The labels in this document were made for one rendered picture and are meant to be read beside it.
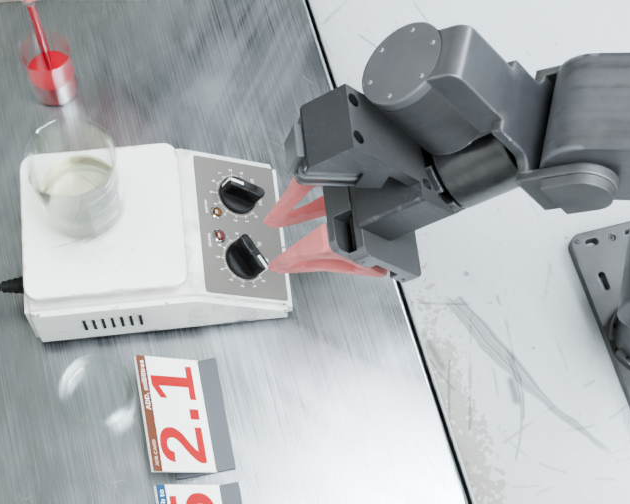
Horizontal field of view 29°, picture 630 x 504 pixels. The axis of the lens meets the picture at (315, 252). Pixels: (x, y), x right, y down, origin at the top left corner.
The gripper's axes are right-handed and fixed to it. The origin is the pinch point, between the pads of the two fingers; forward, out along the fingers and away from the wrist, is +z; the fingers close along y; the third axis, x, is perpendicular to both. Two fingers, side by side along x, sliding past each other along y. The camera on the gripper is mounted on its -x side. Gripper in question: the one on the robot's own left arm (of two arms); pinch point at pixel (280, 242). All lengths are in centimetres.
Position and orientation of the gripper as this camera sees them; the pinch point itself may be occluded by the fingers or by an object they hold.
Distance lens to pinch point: 87.4
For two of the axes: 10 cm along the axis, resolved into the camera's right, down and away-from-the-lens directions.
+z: -7.8, 3.3, 5.3
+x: 6.2, 2.6, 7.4
